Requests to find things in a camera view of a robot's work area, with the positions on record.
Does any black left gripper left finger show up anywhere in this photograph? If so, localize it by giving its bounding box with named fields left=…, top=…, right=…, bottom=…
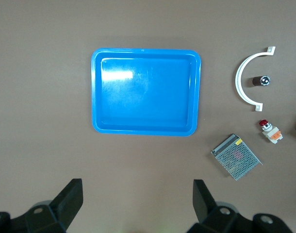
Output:
left=25, top=178, right=83, bottom=233

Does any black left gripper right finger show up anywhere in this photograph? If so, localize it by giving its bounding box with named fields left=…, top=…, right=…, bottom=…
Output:
left=186, top=179, right=254, bottom=233

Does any black cylindrical capacitor silver top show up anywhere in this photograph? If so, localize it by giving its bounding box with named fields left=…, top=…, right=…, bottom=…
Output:
left=252, top=74, right=272, bottom=87

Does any metal mesh power supply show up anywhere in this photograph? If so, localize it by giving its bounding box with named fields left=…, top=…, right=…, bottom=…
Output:
left=211, top=133, right=264, bottom=182

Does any blue plastic tray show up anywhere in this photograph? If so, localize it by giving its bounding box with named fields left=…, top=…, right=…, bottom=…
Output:
left=91, top=48, right=202, bottom=137

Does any large white curved pipe clamp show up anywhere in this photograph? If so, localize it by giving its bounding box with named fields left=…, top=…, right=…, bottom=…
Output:
left=235, top=46, right=277, bottom=113

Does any red pushbutton switch orange block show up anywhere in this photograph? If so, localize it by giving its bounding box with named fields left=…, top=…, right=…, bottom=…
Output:
left=258, top=119, right=284, bottom=144

